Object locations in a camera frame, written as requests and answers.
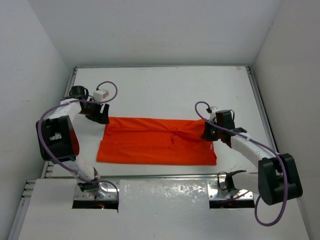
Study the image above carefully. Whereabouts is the orange t shirt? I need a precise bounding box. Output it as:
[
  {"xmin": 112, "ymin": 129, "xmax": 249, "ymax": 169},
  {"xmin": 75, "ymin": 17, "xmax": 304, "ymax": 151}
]
[{"xmin": 96, "ymin": 117, "xmax": 217, "ymax": 166}]

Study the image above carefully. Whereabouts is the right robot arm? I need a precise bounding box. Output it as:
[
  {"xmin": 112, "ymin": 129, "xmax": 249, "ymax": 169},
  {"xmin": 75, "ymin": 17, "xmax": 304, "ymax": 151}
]
[{"xmin": 201, "ymin": 107, "xmax": 303, "ymax": 206}]

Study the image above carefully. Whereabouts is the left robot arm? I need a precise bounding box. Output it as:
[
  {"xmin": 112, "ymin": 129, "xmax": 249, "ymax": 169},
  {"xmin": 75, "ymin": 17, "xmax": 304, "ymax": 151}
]
[{"xmin": 36, "ymin": 85, "xmax": 109, "ymax": 197}]

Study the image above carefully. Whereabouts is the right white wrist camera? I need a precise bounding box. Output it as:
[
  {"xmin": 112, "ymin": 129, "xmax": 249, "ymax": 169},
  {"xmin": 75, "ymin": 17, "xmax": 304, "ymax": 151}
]
[{"xmin": 206, "ymin": 106, "xmax": 220, "ymax": 123}]

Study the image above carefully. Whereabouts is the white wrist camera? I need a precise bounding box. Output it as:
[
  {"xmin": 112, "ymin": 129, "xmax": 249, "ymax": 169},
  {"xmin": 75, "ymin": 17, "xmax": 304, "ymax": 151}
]
[
  {"xmin": 92, "ymin": 89, "xmax": 109, "ymax": 102},
  {"xmin": 206, "ymin": 106, "xmax": 220, "ymax": 123}
]

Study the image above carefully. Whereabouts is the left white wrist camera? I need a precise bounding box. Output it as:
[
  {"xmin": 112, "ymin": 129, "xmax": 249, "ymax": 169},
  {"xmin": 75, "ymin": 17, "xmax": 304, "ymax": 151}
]
[{"xmin": 92, "ymin": 89, "xmax": 109, "ymax": 102}]

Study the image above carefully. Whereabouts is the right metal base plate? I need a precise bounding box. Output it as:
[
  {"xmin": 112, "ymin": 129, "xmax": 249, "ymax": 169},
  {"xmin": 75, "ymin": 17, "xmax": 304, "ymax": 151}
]
[{"xmin": 207, "ymin": 178, "xmax": 254, "ymax": 202}]

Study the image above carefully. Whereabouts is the metal base plate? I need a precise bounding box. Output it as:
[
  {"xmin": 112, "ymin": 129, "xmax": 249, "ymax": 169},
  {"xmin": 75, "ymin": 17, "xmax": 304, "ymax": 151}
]
[
  {"xmin": 73, "ymin": 181, "xmax": 120, "ymax": 201},
  {"xmin": 207, "ymin": 178, "xmax": 254, "ymax": 202}
]

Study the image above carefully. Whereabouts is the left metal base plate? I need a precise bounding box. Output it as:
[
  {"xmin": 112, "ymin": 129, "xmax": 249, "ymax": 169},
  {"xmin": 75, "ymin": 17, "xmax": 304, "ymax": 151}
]
[{"xmin": 73, "ymin": 181, "xmax": 120, "ymax": 201}]

